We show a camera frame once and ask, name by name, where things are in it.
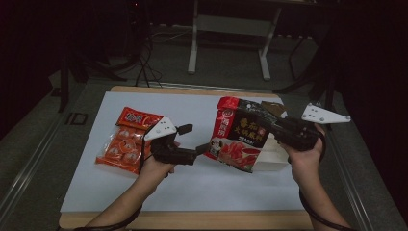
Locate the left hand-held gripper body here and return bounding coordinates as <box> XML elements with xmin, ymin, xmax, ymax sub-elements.
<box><xmin>143</xmin><ymin>115</ymin><xmax>198</xmax><ymax>167</ymax></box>

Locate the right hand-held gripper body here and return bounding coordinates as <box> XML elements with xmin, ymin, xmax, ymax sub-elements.
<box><xmin>271</xmin><ymin>102</ymin><xmax>351</xmax><ymax>152</ymax></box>

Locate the red and black seasoning packet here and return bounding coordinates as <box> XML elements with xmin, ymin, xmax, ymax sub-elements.
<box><xmin>204</xmin><ymin>95</ymin><xmax>283</xmax><ymax>174</ymax></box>

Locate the orange snack packet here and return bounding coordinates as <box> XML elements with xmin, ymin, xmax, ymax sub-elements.
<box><xmin>94</xmin><ymin>106</ymin><xmax>166</xmax><ymax>176</ymax></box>

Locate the person's left hand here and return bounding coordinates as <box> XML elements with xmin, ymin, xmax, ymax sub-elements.
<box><xmin>136</xmin><ymin>141</ymin><xmax>182</xmax><ymax>191</ymax></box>

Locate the person's right hand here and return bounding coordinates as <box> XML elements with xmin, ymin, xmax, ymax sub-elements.
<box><xmin>280</xmin><ymin>123</ymin><xmax>325</xmax><ymax>188</ymax></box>

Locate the black tripod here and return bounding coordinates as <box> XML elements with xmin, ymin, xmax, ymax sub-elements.
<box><xmin>273</xmin><ymin>32</ymin><xmax>338</xmax><ymax>110</ymax></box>

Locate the white table mat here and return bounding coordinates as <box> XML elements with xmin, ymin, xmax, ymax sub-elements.
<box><xmin>60</xmin><ymin>90</ymin><xmax>305</xmax><ymax>214</ymax></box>

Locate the grey metal stand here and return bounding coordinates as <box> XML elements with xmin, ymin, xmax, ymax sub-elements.
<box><xmin>187</xmin><ymin>0</ymin><xmax>283</xmax><ymax>81</ymax></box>

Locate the black stand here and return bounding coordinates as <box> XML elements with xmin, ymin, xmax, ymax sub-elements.
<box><xmin>57</xmin><ymin>47</ymin><xmax>129</xmax><ymax>114</ymax></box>

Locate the black floor cable bundle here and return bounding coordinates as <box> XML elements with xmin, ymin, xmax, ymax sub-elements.
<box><xmin>134</xmin><ymin>28</ymin><xmax>165</xmax><ymax>88</ymax></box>

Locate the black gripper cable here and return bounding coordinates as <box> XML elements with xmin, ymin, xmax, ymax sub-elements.
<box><xmin>56</xmin><ymin>145</ymin><xmax>153</xmax><ymax>231</ymax></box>
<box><xmin>297</xmin><ymin>189</ymin><xmax>357</xmax><ymax>231</ymax></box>

